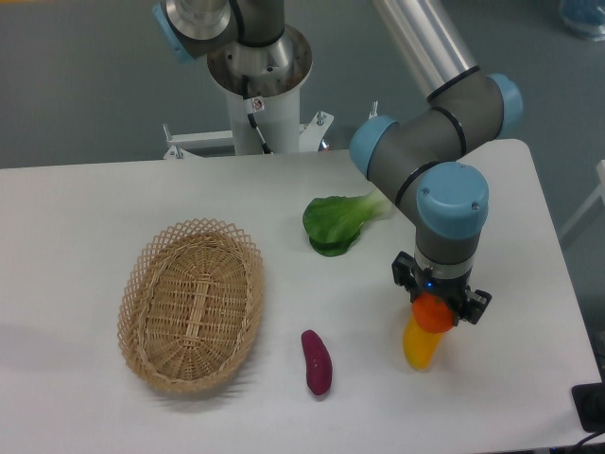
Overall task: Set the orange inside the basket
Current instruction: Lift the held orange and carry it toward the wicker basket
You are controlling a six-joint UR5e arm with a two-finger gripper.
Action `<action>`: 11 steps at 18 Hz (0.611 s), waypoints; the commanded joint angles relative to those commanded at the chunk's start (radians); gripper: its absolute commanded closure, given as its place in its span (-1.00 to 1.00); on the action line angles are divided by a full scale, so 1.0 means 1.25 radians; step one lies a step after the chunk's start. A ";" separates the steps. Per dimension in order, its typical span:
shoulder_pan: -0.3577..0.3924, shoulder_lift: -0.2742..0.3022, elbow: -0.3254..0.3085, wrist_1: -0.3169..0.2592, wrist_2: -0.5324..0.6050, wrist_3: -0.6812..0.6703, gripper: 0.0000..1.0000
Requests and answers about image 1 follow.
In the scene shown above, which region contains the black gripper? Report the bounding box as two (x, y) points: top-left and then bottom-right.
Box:
(391, 252), (492, 324)

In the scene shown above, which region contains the orange fruit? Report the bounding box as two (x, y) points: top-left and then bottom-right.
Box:
(412, 292), (454, 334)

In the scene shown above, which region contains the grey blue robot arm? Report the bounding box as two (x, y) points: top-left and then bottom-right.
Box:
(153, 1), (523, 323)

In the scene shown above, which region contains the woven wicker basket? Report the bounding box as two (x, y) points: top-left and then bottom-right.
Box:
(117, 218), (265, 393)

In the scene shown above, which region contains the yellow mango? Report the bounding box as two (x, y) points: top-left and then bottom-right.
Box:
(403, 315), (443, 370)

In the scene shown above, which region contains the green bok choy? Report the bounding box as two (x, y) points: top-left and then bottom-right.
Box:
(302, 189), (393, 257)

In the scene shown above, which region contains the purple sweet potato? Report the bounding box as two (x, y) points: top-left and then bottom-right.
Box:
(301, 330), (333, 396)

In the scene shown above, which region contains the black device at edge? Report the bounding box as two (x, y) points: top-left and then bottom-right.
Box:
(571, 382), (604, 432)

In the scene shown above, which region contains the white furniture leg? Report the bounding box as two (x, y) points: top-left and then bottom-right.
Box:
(558, 160), (604, 248)

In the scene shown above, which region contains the blue plastic bag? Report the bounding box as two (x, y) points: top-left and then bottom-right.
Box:
(559, 0), (604, 42)

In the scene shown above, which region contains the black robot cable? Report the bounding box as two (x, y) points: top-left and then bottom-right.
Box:
(240, 74), (274, 155)

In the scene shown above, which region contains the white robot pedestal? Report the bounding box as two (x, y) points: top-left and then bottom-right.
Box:
(164, 26), (335, 159)

